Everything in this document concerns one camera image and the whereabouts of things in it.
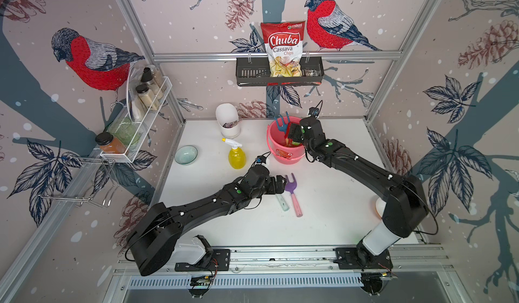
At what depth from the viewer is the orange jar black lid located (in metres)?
0.60

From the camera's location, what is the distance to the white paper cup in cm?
106

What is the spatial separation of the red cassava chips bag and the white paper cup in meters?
0.31

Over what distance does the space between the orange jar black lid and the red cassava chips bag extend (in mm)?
647

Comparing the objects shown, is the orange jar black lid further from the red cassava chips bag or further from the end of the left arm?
the red cassava chips bag

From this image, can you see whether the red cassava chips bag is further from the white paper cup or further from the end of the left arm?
the end of the left arm

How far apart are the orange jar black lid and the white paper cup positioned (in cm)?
48
